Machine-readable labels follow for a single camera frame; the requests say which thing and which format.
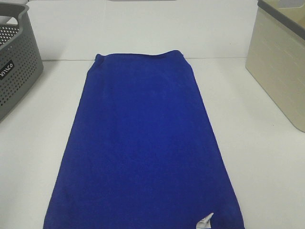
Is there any blue towel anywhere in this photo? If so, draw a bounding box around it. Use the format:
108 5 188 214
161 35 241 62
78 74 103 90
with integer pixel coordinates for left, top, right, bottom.
43 50 244 229

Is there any white towel label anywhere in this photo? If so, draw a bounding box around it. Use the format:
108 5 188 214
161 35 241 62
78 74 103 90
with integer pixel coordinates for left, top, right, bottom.
196 213 214 229

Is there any beige plastic bin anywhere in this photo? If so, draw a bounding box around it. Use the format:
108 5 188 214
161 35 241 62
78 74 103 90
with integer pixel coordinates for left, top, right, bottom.
245 0 305 131

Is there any grey perforated plastic basket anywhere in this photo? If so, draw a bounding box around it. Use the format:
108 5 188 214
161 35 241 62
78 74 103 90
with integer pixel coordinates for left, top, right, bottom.
0 2 43 120

